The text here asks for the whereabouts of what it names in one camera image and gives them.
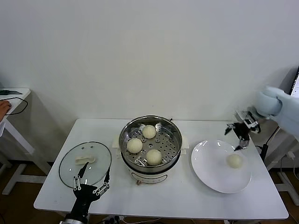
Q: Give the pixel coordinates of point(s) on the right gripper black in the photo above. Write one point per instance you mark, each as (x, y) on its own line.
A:
(244, 129)

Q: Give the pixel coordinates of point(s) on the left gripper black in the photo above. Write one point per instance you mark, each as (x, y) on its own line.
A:
(84, 194)

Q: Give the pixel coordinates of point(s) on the round glass lid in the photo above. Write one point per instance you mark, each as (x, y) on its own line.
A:
(98, 163)

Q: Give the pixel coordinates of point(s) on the white steamed baozi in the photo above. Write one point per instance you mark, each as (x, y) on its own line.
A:
(134, 145)
(149, 131)
(234, 161)
(154, 156)

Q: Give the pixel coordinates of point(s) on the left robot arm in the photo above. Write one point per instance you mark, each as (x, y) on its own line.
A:
(70, 221)

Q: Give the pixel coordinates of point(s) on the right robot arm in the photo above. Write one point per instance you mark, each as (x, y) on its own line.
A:
(268, 105)

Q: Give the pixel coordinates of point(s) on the steel perforated steamer basket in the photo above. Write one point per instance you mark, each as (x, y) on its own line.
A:
(150, 144)

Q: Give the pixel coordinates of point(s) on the person hand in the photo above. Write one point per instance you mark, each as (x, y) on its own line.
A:
(4, 109)

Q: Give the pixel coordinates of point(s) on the white round plate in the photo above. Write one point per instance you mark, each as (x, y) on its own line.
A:
(210, 168)

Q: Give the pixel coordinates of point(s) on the white power adapter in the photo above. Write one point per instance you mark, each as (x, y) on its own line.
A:
(291, 155)

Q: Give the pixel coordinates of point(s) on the white electric cooker base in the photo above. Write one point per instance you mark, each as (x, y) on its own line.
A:
(151, 176)

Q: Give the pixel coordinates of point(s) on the white side table with mouse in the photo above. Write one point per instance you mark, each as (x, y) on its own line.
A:
(16, 98)

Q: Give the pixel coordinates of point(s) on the green flat tool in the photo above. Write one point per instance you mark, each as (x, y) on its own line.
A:
(9, 91)

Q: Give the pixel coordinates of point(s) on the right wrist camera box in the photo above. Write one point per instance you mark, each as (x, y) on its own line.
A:
(240, 114)

